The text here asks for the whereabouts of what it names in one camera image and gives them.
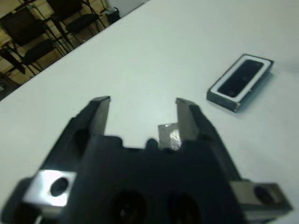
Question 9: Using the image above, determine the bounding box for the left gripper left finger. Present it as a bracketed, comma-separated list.
[39, 96, 111, 172]

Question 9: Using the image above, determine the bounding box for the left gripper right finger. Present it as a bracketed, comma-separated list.
[175, 98, 243, 184]

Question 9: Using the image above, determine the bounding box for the black box white insert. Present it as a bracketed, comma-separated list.
[206, 54, 275, 114]

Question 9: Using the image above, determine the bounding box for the black mesh office chair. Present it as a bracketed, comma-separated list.
[0, 9, 56, 77]
[45, 0, 101, 47]

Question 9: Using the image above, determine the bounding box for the black trash bin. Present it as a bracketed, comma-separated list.
[105, 6, 120, 24]

